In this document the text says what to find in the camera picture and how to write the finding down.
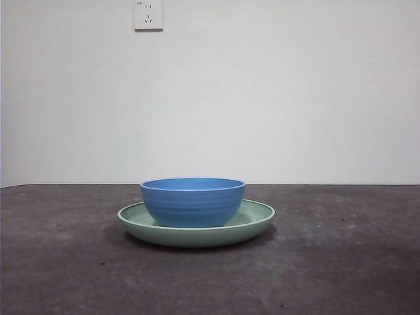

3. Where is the blue ribbed bowl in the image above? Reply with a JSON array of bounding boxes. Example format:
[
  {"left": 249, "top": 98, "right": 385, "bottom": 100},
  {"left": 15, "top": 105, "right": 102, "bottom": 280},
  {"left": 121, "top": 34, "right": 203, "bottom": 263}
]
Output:
[{"left": 140, "top": 177, "right": 247, "bottom": 227}]

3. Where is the green round plate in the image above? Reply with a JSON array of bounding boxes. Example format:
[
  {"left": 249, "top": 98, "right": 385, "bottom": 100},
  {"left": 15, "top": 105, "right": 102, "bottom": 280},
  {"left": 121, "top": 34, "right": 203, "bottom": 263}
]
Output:
[{"left": 117, "top": 198, "right": 276, "bottom": 248}]

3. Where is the grey table mat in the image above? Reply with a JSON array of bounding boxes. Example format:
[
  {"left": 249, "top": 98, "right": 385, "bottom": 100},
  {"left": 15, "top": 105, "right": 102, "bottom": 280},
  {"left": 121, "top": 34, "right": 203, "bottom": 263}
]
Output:
[{"left": 0, "top": 182, "right": 420, "bottom": 315}]

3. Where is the white wall socket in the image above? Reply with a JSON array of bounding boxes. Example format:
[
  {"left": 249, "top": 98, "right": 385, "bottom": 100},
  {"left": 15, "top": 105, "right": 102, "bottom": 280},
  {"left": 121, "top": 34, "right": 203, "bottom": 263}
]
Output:
[{"left": 133, "top": 0, "right": 164, "bottom": 33}]

